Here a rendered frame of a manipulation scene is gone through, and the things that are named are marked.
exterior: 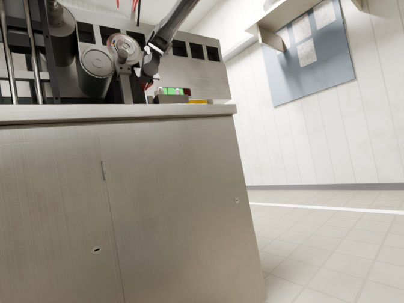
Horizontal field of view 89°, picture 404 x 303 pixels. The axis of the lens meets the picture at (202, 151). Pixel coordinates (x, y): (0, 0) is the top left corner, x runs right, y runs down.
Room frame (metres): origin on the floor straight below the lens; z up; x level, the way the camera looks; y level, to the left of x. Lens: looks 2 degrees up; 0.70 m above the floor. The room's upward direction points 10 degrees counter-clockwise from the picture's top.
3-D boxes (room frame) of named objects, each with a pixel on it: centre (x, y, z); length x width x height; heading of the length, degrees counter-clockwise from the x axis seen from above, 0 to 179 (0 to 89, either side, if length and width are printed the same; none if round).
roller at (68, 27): (0.87, 0.54, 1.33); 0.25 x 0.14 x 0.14; 33
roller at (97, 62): (0.93, 0.42, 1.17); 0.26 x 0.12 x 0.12; 33
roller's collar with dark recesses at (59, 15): (0.74, 0.45, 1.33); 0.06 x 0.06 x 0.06; 33
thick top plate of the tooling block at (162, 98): (1.13, 0.19, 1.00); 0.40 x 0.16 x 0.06; 33
